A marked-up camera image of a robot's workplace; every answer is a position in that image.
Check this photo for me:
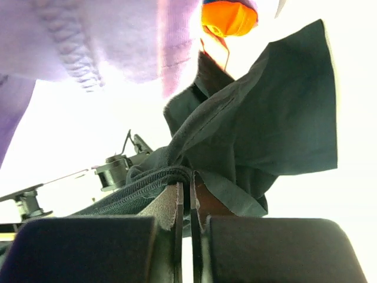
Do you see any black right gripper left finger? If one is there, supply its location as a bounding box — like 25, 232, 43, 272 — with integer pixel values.
1, 183, 183, 282

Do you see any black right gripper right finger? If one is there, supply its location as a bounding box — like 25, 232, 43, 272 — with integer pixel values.
190, 173, 366, 282

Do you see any black t shirt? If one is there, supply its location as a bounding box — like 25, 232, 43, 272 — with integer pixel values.
79, 20, 338, 217

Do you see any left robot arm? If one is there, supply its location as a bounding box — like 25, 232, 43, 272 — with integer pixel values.
1, 132, 153, 222

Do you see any lavender t shirt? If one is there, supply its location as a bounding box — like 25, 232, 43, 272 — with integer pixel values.
1, 1, 204, 156

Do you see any orange t shirt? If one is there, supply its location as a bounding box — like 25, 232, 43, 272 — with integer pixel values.
200, 1, 259, 71

